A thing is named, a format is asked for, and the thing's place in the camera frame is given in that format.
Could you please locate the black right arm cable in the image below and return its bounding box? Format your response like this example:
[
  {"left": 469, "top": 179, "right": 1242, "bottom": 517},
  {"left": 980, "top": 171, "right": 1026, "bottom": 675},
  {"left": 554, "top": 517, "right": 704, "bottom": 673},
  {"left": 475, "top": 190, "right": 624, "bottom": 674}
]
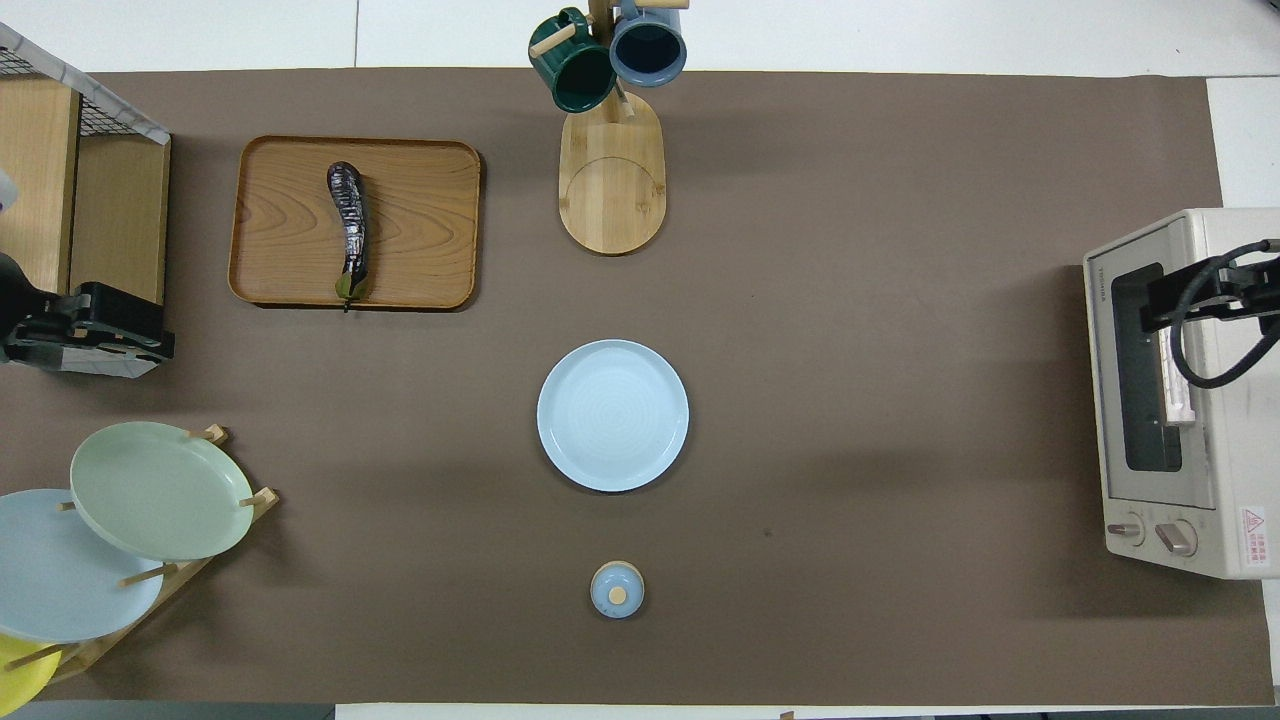
[{"left": 1170, "top": 240, "right": 1280, "bottom": 389}]

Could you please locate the blue grey mug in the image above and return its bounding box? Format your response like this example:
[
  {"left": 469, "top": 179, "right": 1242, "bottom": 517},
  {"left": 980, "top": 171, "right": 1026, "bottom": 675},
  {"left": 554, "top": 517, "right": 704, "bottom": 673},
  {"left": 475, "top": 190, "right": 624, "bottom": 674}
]
[{"left": 608, "top": 0, "right": 689, "bottom": 88}]

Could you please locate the large light blue plate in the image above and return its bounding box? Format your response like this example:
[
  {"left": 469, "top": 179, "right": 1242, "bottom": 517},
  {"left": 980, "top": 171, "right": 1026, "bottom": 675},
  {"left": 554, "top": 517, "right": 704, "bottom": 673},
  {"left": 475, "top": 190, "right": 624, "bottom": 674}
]
[{"left": 0, "top": 488, "right": 166, "bottom": 644}]

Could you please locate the wooden mug tree stand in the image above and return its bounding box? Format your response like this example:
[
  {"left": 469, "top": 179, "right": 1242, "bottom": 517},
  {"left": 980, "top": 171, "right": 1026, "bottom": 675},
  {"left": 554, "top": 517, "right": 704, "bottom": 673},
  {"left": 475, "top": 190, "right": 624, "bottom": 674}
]
[{"left": 530, "top": 0, "right": 691, "bottom": 257}]

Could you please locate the beige toaster oven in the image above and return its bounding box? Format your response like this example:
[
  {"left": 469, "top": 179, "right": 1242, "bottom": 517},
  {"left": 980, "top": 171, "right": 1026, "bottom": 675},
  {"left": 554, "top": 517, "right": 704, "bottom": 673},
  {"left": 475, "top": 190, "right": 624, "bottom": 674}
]
[{"left": 1083, "top": 207, "right": 1280, "bottom": 580}]

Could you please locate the dark green mug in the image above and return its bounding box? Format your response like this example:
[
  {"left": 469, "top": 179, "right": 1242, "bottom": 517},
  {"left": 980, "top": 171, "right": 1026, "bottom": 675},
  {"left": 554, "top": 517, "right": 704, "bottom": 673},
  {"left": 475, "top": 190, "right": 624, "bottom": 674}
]
[{"left": 528, "top": 8, "right": 618, "bottom": 114}]

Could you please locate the small light blue plate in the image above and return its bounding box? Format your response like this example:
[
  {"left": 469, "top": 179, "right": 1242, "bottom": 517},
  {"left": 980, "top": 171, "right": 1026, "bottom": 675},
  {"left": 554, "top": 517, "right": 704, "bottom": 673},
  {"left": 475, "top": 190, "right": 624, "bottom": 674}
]
[{"left": 537, "top": 339, "right": 691, "bottom": 493}]

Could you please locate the brown table mat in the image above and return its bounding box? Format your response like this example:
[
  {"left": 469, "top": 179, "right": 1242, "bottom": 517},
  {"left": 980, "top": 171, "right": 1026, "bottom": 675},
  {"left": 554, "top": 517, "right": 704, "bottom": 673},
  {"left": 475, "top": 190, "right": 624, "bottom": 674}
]
[{"left": 0, "top": 68, "right": 1276, "bottom": 706}]

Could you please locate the pale green plate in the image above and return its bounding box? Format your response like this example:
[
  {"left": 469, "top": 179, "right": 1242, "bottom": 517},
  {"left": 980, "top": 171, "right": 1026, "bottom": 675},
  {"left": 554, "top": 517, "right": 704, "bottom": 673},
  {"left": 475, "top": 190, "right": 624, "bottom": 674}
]
[{"left": 70, "top": 421, "right": 255, "bottom": 563}]

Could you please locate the wooden shelf with wire mesh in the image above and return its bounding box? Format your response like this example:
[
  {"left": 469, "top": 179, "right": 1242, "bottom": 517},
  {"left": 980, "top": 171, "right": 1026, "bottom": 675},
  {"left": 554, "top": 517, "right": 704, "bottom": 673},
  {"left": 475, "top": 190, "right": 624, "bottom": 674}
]
[{"left": 0, "top": 22, "right": 173, "bottom": 379}]

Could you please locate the wooden dish rack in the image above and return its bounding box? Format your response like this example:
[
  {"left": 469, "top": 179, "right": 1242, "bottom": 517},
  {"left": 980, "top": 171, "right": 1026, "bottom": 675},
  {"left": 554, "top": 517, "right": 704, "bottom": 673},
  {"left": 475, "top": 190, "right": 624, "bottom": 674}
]
[{"left": 5, "top": 425, "right": 281, "bottom": 683}]

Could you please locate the rectangular wooden tray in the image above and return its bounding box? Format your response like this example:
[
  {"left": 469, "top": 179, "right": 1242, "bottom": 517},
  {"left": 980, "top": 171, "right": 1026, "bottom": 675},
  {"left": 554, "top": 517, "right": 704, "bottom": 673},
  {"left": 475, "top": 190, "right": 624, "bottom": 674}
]
[{"left": 228, "top": 135, "right": 483, "bottom": 311}]

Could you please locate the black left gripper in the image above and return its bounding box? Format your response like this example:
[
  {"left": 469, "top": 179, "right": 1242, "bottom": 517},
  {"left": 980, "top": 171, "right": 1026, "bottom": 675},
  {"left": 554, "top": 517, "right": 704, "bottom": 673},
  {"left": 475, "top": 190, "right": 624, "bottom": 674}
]
[{"left": 5, "top": 283, "right": 176, "bottom": 363}]

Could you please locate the dark purple eggplant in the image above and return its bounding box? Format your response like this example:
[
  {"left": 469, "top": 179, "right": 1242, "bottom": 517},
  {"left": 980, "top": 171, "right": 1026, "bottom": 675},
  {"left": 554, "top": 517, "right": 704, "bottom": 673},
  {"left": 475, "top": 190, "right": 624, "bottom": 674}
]
[{"left": 326, "top": 161, "right": 371, "bottom": 313}]

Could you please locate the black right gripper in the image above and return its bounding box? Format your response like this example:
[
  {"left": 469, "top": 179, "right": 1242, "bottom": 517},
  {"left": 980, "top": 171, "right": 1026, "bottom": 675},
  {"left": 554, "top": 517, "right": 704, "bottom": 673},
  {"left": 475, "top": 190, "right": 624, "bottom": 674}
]
[{"left": 1142, "top": 258, "right": 1280, "bottom": 334}]

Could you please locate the yellow plate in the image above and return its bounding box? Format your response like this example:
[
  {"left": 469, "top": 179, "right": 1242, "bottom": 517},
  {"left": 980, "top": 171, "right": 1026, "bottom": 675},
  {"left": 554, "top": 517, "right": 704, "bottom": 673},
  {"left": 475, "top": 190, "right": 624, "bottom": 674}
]
[{"left": 0, "top": 633, "right": 63, "bottom": 716}]

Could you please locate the small blue lidded jar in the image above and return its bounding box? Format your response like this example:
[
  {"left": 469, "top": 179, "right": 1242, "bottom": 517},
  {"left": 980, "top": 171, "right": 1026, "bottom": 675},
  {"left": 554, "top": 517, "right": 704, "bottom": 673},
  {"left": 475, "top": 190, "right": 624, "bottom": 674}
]
[{"left": 590, "top": 561, "right": 646, "bottom": 620}]

